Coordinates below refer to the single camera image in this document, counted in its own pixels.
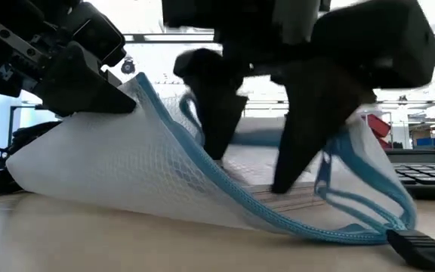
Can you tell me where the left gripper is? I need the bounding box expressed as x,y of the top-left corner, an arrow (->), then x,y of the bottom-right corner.
0,0 -> 138,119

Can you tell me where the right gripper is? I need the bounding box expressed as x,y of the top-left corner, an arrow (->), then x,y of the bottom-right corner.
160,0 -> 332,162

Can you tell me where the white mesh blue-zip pouch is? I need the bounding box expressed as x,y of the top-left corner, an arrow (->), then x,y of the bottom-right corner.
5,71 -> 435,270

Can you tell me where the black keyboard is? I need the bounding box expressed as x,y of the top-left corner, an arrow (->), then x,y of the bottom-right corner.
384,148 -> 435,200

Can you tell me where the red storage bin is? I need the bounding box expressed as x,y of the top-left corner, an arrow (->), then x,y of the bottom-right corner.
375,136 -> 393,150
360,113 -> 392,140

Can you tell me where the black metal stand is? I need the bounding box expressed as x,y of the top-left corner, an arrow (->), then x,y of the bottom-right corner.
7,104 -> 58,149

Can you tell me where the black horizontal rig beam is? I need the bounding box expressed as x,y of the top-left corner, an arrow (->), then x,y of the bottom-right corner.
122,32 -> 435,45

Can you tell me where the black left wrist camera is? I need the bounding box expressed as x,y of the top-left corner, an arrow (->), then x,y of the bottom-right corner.
64,2 -> 128,68

